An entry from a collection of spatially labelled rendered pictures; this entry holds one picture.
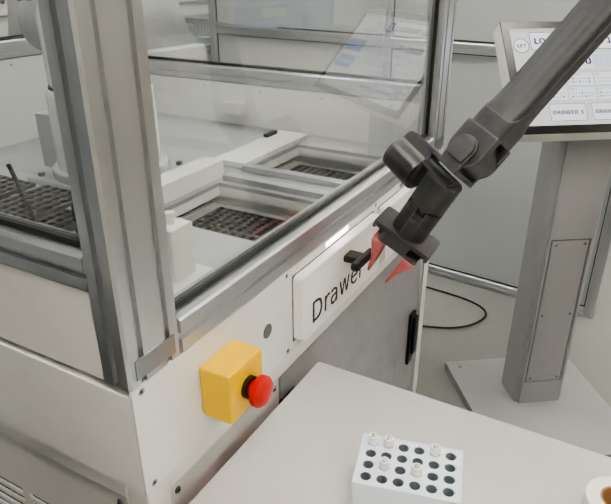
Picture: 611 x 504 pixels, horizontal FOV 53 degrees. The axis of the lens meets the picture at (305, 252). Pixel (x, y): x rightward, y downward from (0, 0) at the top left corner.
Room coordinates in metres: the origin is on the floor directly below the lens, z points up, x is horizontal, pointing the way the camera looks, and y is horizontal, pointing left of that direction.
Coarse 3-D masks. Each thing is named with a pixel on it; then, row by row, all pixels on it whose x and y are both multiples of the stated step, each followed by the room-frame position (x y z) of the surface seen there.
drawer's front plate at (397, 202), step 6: (402, 192) 1.14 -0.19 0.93; (408, 192) 1.14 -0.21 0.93; (390, 198) 1.10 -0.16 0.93; (396, 198) 1.10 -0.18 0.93; (402, 198) 1.12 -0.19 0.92; (408, 198) 1.15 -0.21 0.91; (384, 204) 1.07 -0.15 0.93; (390, 204) 1.07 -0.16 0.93; (396, 204) 1.09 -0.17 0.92; (402, 204) 1.12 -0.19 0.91; (396, 210) 1.09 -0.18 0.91; (384, 252) 1.05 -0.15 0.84; (390, 252) 1.08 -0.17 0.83; (384, 258) 1.05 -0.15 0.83
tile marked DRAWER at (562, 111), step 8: (552, 104) 1.51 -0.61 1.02; (560, 104) 1.51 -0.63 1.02; (568, 104) 1.51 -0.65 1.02; (576, 104) 1.51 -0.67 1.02; (584, 104) 1.52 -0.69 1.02; (552, 112) 1.49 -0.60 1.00; (560, 112) 1.50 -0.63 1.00; (568, 112) 1.50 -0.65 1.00; (576, 112) 1.50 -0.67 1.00; (584, 112) 1.50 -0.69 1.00; (552, 120) 1.48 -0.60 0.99; (560, 120) 1.48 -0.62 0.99; (568, 120) 1.48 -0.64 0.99; (576, 120) 1.49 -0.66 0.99; (584, 120) 1.49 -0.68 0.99
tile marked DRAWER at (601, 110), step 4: (592, 104) 1.52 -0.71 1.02; (596, 104) 1.52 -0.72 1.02; (600, 104) 1.52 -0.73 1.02; (604, 104) 1.52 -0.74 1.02; (608, 104) 1.52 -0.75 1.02; (592, 108) 1.51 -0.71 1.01; (596, 108) 1.51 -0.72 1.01; (600, 108) 1.51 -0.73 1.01; (604, 108) 1.51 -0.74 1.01; (608, 108) 1.52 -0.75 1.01; (596, 112) 1.50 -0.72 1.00; (600, 112) 1.51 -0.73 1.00; (604, 112) 1.51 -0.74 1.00; (608, 112) 1.51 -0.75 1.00; (596, 116) 1.50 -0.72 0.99; (600, 116) 1.50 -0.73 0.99; (604, 116) 1.50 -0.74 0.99; (608, 116) 1.50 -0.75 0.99
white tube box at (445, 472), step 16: (368, 448) 0.58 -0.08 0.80; (384, 448) 0.58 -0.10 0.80; (400, 448) 0.58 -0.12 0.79; (416, 448) 0.58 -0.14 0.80; (448, 448) 0.58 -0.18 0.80; (368, 464) 0.56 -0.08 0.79; (400, 464) 0.55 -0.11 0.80; (432, 464) 0.56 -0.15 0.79; (448, 464) 0.55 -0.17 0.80; (352, 480) 0.53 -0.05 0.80; (368, 480) 0.53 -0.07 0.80; (384, 480) 0.53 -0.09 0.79; (400, 480) 0.53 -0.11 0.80; (416, 480) 0.53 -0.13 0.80; (432, 480) 0.54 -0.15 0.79; (448, 480) 0.53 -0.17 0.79; (352, 496) 0.52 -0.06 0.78; (368, 496) 0.52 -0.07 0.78; (384, 496) 0.51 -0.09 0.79; (400, 496) 0.51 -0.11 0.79; (416, 496) 0.50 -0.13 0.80; (432, 496) 0.50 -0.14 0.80; (448, 496) 0.51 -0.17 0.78
